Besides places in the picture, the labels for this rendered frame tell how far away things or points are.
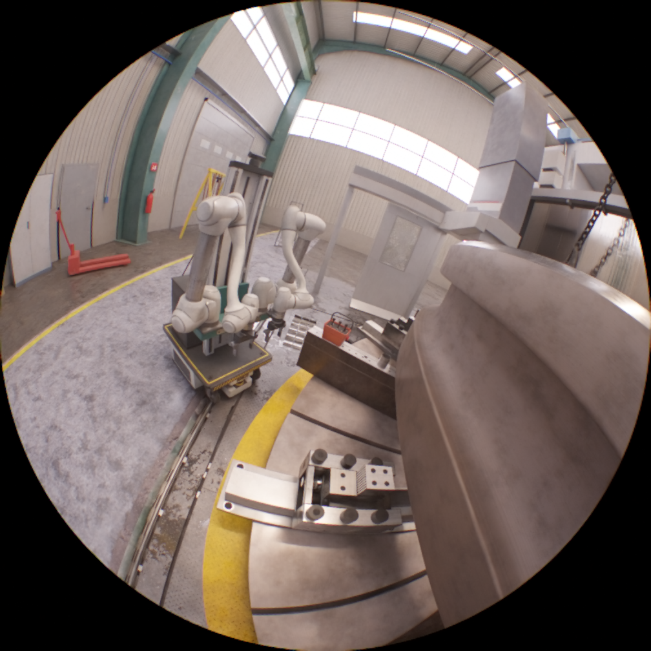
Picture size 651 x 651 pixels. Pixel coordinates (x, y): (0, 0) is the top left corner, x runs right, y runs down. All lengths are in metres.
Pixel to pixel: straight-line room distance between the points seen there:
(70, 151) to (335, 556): 7.16
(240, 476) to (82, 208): 6.39
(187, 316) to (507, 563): 1.61
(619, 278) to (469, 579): 4.00
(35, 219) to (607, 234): 9.53
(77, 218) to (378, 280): 7.26
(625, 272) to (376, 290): 4.76
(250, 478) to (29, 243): 5.46
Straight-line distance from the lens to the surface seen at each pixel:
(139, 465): 1.79
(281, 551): 1.28
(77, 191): 6.52
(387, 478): 0.95
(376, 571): 1.44
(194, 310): 1.23
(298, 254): 1.62
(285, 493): 1.18
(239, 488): 1.16
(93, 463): 1.95
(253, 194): 1.63
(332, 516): 0.97
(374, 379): 1.76
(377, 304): 4.74
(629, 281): 4.20
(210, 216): 0.99
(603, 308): 0.61
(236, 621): 1.65
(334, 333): 1.69
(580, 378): 0.59
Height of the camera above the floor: 1.57
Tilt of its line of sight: 27 degrees down
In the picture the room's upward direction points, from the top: 20 degrees clockwise
